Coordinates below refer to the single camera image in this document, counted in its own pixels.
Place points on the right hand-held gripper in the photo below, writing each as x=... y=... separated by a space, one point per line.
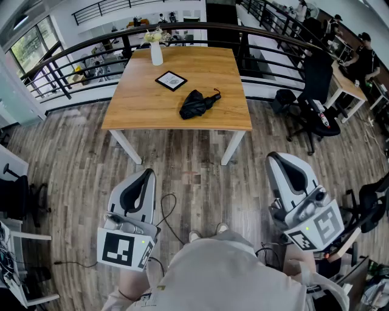
x=322 y=226

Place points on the pale flower bouquet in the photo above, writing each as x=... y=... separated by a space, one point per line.
x=155 y=36

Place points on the person's beige shirt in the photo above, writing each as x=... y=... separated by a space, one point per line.
x=225 y=273

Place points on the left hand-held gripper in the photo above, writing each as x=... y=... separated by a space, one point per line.
x=121 y=246

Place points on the white side desk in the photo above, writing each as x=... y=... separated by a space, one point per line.
x=18 y=243

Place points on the wooden desk with white legs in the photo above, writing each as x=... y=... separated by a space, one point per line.
x=346 y=83

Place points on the red and white bottle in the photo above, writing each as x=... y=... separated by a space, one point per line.
x=325 y=118

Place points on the person's left shoe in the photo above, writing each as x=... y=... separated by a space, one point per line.
x=195 y=237

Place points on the person's shoe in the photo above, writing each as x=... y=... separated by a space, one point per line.
x=222 y=228
x=195 y=237

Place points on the black waste bin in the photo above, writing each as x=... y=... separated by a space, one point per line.
x=284 y=101

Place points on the person's right shoe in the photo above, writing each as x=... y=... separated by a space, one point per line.
x=222 y=228

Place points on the person's right forearm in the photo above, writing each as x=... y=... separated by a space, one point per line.
x=299 y=261

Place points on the black high-back office chair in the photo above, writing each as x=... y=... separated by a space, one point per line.
x=316 y=79

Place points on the black metal railing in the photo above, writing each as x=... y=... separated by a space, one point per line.
x=62 y=83

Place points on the black umbrella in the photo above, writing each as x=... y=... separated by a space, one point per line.
x=193 y=104

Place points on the wooden table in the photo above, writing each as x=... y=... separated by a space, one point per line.
x=143 y=100

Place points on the person's left forearm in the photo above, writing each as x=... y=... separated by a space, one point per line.
x=130 y=282

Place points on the black framed book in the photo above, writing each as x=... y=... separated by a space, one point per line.
x=171 y=80

